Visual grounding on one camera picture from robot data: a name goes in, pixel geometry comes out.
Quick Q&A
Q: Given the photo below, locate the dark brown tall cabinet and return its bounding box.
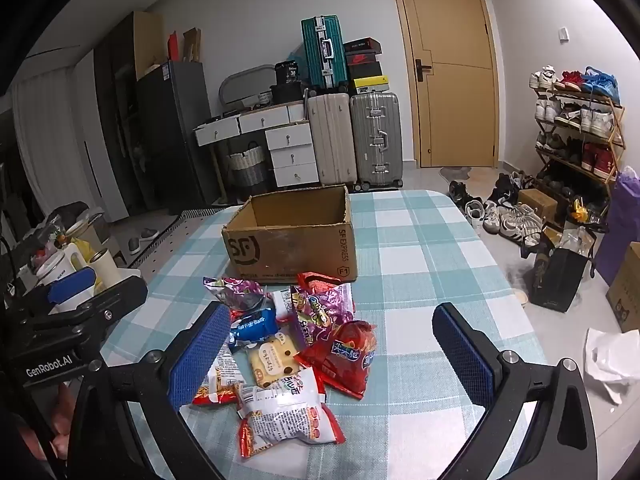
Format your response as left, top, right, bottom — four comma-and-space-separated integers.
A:
92, 10, 166, 211

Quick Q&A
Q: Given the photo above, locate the yellow cake packet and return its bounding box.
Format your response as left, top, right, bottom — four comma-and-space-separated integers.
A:
247, 335, 303, 390

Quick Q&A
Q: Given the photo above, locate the red black-banded snack packet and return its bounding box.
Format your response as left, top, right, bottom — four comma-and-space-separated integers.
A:
296, 271, 343, 293

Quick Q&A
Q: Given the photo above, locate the large printed cardboard carton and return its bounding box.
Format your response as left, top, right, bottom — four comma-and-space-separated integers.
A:
606, 242, 640, 333

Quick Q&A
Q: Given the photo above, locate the dark grey refrigerator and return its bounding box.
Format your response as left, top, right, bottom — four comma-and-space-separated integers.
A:
136, 60, 221, 203

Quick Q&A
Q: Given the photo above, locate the black printed box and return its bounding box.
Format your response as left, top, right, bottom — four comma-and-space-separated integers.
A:
274, 61, 305, 87

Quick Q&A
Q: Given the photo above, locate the scattered shoes pile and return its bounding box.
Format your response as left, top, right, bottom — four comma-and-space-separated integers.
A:
447, 172, 546, 248

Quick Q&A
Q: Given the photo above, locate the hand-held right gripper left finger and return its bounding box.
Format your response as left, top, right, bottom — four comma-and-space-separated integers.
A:
65, 301, 232, 480

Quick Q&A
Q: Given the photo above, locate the purple gift bag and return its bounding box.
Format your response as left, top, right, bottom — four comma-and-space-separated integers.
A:
595, 167, 640, 286

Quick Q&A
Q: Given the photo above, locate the shoe rack with shoes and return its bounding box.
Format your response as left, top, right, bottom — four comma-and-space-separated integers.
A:
530, 65, 623, 211

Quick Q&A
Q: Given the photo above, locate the white wardrobe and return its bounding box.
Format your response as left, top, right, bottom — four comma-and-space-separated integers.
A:
10, 50, 128, 223

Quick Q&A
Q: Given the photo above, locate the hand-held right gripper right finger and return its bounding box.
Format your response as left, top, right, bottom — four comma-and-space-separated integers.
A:
432, 302, 598, 480

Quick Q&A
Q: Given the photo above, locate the white red-edged snack packet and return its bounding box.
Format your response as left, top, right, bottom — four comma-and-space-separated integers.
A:
236, 367, 347, 458

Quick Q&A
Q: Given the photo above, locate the black round box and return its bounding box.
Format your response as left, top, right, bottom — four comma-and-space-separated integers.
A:
270, 84, 308, 106

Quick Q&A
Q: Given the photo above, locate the white drawer desk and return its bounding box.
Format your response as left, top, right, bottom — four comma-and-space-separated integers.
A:
194, 101, 321, 188

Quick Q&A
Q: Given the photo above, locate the small plain cardboard carton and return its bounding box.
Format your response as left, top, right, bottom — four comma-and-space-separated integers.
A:
517, 189, 558, 223

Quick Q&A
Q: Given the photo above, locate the blue cookie packet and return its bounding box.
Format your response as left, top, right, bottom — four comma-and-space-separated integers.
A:
227, 307, 278, 353

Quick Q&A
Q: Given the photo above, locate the grey lidded bin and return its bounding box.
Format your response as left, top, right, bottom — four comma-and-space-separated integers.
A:
75, 210, 106, 238

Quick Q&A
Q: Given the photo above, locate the small red white snack packet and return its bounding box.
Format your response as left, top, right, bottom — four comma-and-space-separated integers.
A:
192, 345, 241, 406

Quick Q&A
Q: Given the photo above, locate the wooden shoe rack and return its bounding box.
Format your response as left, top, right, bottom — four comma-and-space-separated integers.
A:
532, 85, 626, 221

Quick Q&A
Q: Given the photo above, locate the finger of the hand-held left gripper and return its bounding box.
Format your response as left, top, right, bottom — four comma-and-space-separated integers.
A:
30, 275, 149, 356
10, 266, 97, 321

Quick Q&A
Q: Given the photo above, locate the woven laundry basket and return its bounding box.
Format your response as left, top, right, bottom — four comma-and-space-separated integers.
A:
222, 142, 271, 196

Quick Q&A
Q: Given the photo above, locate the tan wooden door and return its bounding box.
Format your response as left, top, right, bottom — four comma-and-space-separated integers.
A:
387, 0, 501, 170

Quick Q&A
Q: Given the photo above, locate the clear plastic bag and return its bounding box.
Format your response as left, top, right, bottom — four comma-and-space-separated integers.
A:
555, 225, 601, 256

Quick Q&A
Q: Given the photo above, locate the white plastic bag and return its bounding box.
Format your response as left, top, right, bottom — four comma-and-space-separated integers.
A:
585, 327, 640, 406

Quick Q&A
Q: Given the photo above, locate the plain black shoe box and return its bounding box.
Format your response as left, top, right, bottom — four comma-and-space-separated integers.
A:
347, 61, 383, 81

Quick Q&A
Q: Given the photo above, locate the cream tumbler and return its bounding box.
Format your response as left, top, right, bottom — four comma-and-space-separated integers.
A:
87, 249, 121, 288

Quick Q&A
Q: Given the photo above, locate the purple gummy candy packet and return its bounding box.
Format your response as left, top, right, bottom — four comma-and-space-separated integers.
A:
290, 282, 356, 346
202, 276, 273, 318

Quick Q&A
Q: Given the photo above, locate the grey oval frame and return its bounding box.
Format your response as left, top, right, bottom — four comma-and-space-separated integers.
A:
218, 64, 276, 111

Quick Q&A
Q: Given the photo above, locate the brown cardboard box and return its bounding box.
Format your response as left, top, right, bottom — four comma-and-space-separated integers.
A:
221, 184, 359, 283

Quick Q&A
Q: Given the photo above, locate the teal white checkered tablecloth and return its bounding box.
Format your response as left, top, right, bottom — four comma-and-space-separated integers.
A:
100, 189, 551, 480

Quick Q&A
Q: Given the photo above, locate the red glossy snack packet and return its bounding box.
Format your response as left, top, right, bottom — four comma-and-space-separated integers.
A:
295, 320, 378, 401

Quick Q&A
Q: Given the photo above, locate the beige suitcase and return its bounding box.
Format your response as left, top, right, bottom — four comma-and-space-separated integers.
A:
306, 92, 358, 186

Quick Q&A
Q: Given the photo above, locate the teal suitcase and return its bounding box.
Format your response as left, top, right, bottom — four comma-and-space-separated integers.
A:
301, 16, 348, 92

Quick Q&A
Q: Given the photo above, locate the plain white snack packet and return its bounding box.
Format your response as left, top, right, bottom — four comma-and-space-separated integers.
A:
270, 287, 301, 321

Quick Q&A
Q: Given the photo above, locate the black shopping bag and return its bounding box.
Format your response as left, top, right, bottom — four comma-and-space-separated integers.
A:
530, 245, 593, 313

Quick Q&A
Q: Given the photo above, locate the person's left hand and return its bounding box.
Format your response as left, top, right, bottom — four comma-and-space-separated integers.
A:
20, 382, 76, 463

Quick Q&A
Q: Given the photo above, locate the silver suitcase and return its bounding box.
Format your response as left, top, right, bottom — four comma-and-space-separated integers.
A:
349, 91, 405, 192

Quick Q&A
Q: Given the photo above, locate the white kettle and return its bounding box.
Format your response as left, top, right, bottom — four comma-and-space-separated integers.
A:
35, 242, 96, 313

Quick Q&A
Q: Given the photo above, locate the brown cardboard piece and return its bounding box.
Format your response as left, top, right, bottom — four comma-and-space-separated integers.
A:
182, 27, 202, 63

